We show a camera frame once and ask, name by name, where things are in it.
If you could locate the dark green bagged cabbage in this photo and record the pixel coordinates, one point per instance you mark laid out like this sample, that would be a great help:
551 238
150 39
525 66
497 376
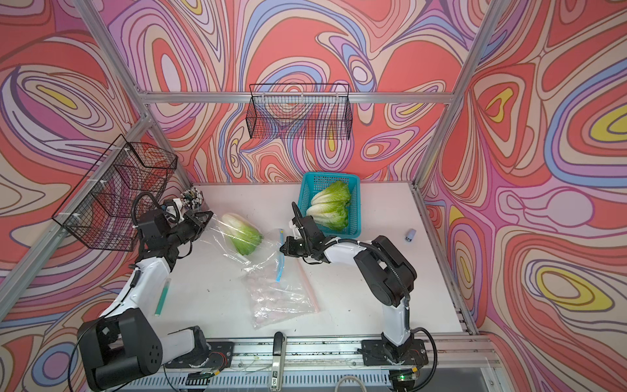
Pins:
244 236

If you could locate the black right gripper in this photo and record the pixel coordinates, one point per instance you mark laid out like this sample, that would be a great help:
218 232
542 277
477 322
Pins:
291 250

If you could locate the aluminium front table rail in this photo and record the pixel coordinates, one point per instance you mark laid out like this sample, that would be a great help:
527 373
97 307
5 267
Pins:
344 352

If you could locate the blue-zip clear zip-top bag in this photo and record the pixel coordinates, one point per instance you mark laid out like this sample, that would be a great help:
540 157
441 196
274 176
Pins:
267 259

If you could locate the small grey blue object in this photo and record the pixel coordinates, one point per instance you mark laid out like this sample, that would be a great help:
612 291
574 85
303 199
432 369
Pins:
410 235

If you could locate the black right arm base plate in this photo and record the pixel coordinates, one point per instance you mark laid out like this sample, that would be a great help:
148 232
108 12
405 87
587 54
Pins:
383 353

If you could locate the green marker pen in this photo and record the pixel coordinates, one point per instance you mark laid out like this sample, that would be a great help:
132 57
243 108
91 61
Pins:
162 298

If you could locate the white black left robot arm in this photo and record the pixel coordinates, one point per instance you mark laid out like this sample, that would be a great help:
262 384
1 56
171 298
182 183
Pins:
121 345

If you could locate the black wire basket left wall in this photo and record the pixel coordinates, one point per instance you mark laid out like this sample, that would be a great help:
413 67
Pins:
98 212

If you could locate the black wire basket back wall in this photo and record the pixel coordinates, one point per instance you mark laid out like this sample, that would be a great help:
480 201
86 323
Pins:
306 111

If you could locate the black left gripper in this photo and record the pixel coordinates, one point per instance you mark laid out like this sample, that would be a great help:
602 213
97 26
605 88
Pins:
189 219

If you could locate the black wire basket wall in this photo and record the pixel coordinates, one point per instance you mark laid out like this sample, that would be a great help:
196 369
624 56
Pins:
306 111
98 212

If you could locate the light green chinese cabbage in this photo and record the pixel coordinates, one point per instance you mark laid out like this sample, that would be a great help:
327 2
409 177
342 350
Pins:
337 192

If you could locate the metal pen holder cup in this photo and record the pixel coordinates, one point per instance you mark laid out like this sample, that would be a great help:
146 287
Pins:
192 198

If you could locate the pink-zip clear zip-top bag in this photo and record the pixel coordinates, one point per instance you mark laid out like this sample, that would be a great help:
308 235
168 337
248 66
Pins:
279 293

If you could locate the black silver centre bracket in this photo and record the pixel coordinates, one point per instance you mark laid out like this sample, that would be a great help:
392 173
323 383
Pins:
278 361

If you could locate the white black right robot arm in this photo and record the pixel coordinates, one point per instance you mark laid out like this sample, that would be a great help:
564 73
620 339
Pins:
389 276

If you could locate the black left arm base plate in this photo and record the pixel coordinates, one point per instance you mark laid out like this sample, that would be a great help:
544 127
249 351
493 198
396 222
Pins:
218 357

